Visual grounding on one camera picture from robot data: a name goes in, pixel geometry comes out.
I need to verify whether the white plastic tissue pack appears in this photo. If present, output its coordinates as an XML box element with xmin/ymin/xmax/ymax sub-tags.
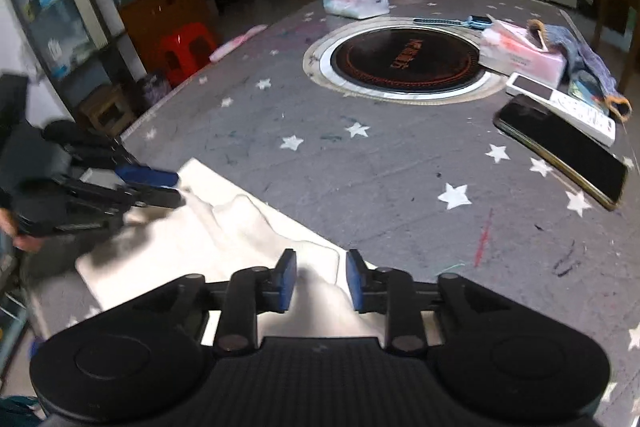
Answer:
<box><xmin>322</xmin><ymin>0</ymin><xmax>391</xmax><ymax>19</ymax></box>

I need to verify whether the blue folded umbrella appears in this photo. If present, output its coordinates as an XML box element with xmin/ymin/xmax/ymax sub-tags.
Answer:
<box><xmin>527</xmin><ymin>19</ymin><xmax>632</xmax><ymax>122</ymax></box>

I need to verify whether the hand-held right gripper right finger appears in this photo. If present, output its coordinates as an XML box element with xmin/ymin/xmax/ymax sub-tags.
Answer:
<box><xmin>346</xmin><ymin>250</ymin><xmax>501</xmax><ymax>354</ymax></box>

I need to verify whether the round built-in induction cooktop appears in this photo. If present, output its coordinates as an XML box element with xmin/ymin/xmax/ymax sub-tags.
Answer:
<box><xmin>302</xmin><ymin>18</ymin><xmax>506</xmax><ymax>100</ymax></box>

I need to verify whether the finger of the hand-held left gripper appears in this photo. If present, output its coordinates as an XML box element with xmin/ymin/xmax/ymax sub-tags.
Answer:
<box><xmin>20</xmin><ymin>177</ymin><xmax>187</xmax><ymax>239</ymax></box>
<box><xmin>42</xmin><ymin>121</ymin><xmax>180</xmax><ymax>188</ymax></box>

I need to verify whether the person's left hand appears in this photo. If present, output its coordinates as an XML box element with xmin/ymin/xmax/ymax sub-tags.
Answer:
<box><xmin>0</xmin><ymin>207</ymin><xmax>45</xmax><ymax>254</ymax></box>

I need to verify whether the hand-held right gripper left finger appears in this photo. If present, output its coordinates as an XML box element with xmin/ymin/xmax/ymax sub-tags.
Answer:
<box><xmin>165</xmin><ymin>249</ymin><xmax>299</xmax><ymax>354</ymax></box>

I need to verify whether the red plastic stool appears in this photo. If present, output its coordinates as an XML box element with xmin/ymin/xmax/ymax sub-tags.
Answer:
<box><xmin>157</xmin><ymin>23</ymin><xmax>221</xmax><ymax>88</ymax></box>

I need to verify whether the pink flat packet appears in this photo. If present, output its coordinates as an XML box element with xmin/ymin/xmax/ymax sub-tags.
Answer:
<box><xmin>209</xmin><ymin>24</ymin><xmax>269</xmax><ymax>62</ymax></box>

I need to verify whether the blue smartwatch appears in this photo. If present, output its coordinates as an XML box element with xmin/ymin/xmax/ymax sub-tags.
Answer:
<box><xmin>413</xmin><ymin>15</ymin><xmax>493</xmax><ymax>30</ymax></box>

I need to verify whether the white cloth garment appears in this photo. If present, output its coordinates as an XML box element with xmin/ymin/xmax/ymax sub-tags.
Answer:
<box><xmin>75</xmin><ymin>158</ymin><xmax>381</xmax><ymax>343</ymax></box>

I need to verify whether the small wooden stool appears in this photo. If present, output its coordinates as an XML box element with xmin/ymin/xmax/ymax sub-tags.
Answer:
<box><xmin>77</xmin><ymin>84</ymin><xmax>138</xmax><ymax>138</ymax></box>

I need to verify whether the white remote control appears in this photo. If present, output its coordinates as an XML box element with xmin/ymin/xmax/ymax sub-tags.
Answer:
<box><xmin>506</xmin><ymin>73</ymin><xmax>617</xmax><ymax>148</ymax></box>

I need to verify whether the grey star-patterned tablecloth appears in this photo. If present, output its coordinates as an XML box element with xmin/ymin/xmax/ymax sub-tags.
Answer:
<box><xmin>30</xmin><ymin>0</ymin><xmax>640</xmax><ymax>427</ymax></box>

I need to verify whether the black smartphone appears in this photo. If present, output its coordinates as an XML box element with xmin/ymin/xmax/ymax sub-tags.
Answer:
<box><xmin>494</xmin><ymin>94</ymin><xmax>629</xmax><ymax>211</ymax></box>

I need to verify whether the dark purple bag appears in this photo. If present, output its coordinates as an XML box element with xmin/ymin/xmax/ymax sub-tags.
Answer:
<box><xmin>135</xmin><ymin>72</ymin><xmax>173</xmax><ymax>110</ymax></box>

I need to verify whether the teal booklet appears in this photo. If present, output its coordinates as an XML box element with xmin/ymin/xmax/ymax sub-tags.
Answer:
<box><xmin>567</xmin><ymin>72</ymin><xmax>611</xmax><ymax>115</ymax></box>

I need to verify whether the pink tissue box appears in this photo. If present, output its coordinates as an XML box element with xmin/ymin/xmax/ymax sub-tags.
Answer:
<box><xmin>477</xmin><ymin>19</ymin><xmax>568</xmax><ymax>88</ymax></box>

